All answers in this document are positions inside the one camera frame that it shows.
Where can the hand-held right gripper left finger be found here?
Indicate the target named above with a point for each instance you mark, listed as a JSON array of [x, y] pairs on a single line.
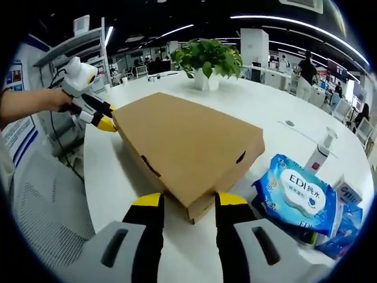
[[147, 236]]

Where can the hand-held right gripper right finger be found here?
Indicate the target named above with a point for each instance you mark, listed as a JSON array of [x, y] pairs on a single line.
[[229, 236]]

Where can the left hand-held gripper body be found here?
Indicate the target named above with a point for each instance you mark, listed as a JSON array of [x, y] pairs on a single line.
[[79, 76]]

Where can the blue wet wipes soft pack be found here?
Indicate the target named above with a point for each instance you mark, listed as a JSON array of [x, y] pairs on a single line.
[[300, 191]]

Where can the brown cardboard shoe box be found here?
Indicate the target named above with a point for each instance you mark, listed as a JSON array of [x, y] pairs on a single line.
[[182, 138]]

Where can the blue plastic pack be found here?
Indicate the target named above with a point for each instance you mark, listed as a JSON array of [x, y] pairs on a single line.
[[344, 233]]

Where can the small white carton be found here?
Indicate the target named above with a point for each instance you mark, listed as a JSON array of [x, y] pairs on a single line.
[[349, 191]]

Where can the white ribbed box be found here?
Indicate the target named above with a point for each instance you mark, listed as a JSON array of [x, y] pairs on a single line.
[[81, 26]]

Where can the person's left hand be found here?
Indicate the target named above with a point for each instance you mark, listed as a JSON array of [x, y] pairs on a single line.
[[57, 100]]

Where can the grey metal shelf rack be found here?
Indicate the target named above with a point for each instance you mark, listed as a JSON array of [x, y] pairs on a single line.
[[103, 53]]

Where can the white paper cup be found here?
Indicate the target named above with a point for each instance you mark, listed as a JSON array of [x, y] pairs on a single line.
[[125, 81]]

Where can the small black tool with tag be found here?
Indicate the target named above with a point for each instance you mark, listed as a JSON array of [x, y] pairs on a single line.
[[153, 78]]

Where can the black computer monitor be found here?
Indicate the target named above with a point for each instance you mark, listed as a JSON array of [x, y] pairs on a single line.
[[159, 67]]

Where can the short ceiling light strip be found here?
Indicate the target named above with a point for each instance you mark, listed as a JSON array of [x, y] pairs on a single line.
[[176, 31]]

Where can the green plant in white pot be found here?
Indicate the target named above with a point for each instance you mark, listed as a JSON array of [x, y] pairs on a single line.
[[206, 54]]

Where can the white office chair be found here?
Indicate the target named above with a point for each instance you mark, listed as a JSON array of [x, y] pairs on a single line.
[[344, 108], [365, 131]]

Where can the long curved ceiling light strip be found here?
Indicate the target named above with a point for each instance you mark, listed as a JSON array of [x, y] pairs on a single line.
[[259, 17]]

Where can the ceiling air conditioner unit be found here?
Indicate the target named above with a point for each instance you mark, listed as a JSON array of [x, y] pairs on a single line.
[[303, 5]]

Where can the wall display screen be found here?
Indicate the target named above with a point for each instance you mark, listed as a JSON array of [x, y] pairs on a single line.
[[337, 67]]

